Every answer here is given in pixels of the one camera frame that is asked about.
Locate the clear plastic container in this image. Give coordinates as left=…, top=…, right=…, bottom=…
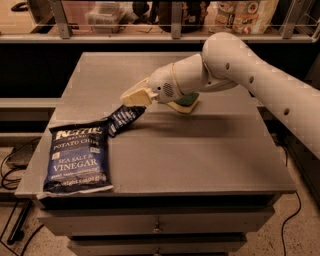
left=85, top=2, right=124, bottom=33

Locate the blue rxbar blueberry bar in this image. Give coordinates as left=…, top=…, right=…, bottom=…
left=106, top=105, right=146, bottom=137

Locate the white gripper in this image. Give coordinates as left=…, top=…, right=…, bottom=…
left=120, top=64, right=180, bottom=107

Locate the round metal drawer knob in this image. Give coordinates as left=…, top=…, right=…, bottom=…
left=152, top=222, right=163, bottom=234

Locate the green yellow sponge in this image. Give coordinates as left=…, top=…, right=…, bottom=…
left=168, top=93, right=199, bottom=114

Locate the grey table with drawers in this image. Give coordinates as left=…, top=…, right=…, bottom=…
left=14, top=51, right=298, bottom=256

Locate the blue potato chip bag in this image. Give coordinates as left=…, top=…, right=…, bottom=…
left=37, top=120, right=113, bottom=199

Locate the black cable right floor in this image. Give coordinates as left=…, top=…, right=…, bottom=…
left=280, top=191, right=303, bottom=256

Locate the black box on floor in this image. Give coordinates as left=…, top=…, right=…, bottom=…
left=5, top=142, right=38, bottom=168

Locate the colourful snack bag on shelf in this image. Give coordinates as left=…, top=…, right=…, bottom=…
left=209, top=0, right=279, bottom=35

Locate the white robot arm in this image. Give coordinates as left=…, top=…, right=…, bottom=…
left=121, top=32, right=320, bottom=157

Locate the dark bag on shelf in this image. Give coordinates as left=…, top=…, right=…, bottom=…
left=156, top=1, right=210, bottom=33

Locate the black cables left floor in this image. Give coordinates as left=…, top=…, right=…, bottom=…
left=0, top=137, right=44, bottom=256

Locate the grey metal shelf rail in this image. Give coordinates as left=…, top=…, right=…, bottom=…
left=0, top=0, right=320, bottom=43

